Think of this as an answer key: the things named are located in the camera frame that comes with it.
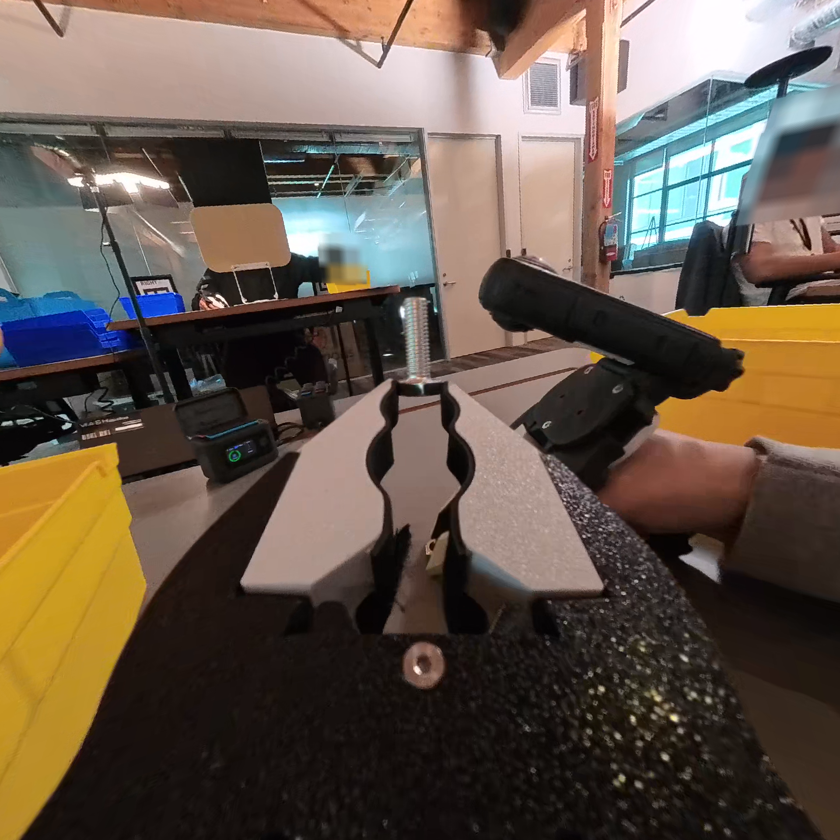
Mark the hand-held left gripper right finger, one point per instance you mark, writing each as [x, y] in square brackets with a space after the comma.
[518, 518]

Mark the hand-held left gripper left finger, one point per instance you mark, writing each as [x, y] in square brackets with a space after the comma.
[315, 512]

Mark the silver hex bolt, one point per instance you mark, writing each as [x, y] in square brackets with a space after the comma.
[418, 341]

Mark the person's right forearm grey sleeve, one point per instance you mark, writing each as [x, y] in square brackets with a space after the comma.
[787, 518]

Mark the person's right hand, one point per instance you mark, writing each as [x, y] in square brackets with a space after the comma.
[689, 485]

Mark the red fire extinguisher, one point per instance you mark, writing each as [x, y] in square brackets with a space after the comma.
[610, 239]

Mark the dark jacket on chair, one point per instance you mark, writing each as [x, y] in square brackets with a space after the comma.
[705, 269]

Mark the black charging case with display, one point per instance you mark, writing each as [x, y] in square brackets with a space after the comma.
[229, 453]

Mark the white door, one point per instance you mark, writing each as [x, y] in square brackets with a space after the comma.
[466, 229]
[548, 229]

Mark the black flat box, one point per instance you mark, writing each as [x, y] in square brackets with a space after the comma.
[131, 439]

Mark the wood-edged desk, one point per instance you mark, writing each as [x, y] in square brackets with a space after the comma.
[262, 308]
[65, 373]

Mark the yellow divided plastic bin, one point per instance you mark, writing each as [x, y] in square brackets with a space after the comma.
[59, 590]

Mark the black framed sign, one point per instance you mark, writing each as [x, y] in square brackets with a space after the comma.
[154, 287]

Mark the tan clipboard on stand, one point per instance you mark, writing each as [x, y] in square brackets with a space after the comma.
[239, 236]

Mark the black floor lamp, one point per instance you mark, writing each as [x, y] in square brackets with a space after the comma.
[787, 65]

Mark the stack of blue bins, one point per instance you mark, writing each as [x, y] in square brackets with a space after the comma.
[59, 334]

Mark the black light stand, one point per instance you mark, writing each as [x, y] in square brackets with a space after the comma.
[92, 197]

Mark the short red post sign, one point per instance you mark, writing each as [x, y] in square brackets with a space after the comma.
[607, 190]

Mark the long red post sign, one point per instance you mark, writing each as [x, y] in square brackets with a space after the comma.
[592, 131]

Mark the white wall vent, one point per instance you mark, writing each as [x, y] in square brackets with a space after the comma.
[543, 85]

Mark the wooden post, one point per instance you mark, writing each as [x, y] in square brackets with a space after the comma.
[607, 65]

